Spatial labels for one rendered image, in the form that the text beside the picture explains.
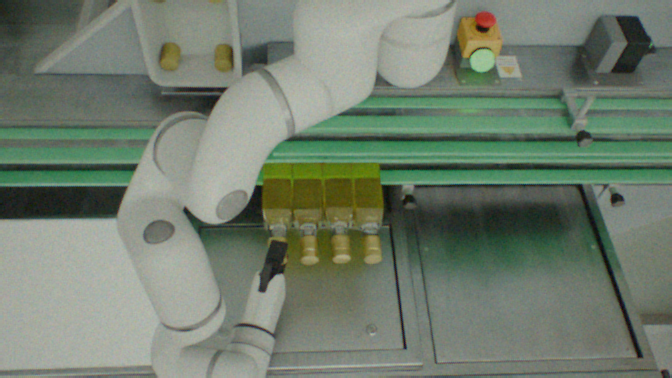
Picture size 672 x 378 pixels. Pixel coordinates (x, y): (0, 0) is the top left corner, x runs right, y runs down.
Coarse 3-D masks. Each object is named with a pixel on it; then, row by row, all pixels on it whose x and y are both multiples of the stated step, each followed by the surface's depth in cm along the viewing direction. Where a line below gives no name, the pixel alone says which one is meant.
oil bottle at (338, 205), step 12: (324, 156) 120; (324, 168) 118; (336, 168) 118; (348, 168) 118; (324, 180) 116; (336, 180) 116; (348, 180) 116; (324, 192) 115; (336, 192) 115; (348, 192) 115; (324, 204) 114; (336, 204) 113; (348, 204) 113; (324, 216) 114; (336, 216) 112; (348, 216) 112; (348, 228) 115
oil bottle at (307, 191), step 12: (300, 168) 118; (312, 168) 118; (300, 180) 116; (312, 180) 116; (300, 192) 114; (312, 192) 115; (300, 204) 113; (312, 204) 113; (300, 216) 112; (312, 216) 112; (300, 228) 113
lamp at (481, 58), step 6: (480, 48) 114; (486, 48) 114; (474, 54) 114; (480, 54) 113; (486, 54) 113; (492, 54) 114; (474, 60) 114; (480, 60) 113; (486, 60) 113; (492, 60) 113; (474, 66) 114; (480, 66) 114; (486, 66) 114
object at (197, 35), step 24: (144, 0) 104; (168, 0) 108; (192, 0) 108; (144, 24) 105; (168, 24) 113; (192, 24) 113; (216, 24) 113; (144, 48) 108; (192, 48) 118; (240, 48) 110; (168, 72) 116; (192, 72) 117; (216, 72) 117; (240, 72) 114
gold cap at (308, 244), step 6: (300, 240) 111; (306, 240) 110; (312, 240) 110; (300, 246) 110; (306, 246) 109; (312, 246) 109; (300, 252) 110; (306, 252) 108; (312, 252) 109; (300, 258) 109; (306, 258) 109; (312, 258) 109; (306, 264) 110; (312, 264) 111
